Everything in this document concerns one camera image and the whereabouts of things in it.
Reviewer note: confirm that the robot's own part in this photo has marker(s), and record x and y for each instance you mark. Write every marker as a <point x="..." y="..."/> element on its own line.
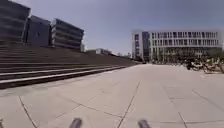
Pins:
<point x="144" y="124"/>
<point x="76" y="123"/>

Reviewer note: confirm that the dark banded office building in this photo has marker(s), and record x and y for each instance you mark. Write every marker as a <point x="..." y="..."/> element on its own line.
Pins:
<point x="66" y="36"/>

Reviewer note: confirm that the row of parked bicycles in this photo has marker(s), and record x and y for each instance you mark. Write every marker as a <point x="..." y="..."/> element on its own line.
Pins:
<point x="208" y="65"/>

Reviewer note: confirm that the large dark office building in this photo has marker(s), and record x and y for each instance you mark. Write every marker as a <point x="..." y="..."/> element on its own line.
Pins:
<point x="13" y="21"/>

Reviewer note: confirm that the pale concrete slab pavement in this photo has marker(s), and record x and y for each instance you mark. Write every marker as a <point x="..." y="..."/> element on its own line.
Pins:
<point x="150" y="90"/>

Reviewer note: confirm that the wide dark stone steps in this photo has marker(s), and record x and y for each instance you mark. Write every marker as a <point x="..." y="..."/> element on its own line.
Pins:
<point x="50" y="63"/>

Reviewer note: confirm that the white building with many windows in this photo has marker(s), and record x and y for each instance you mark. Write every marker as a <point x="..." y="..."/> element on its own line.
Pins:
<point x="180" y="41"/>

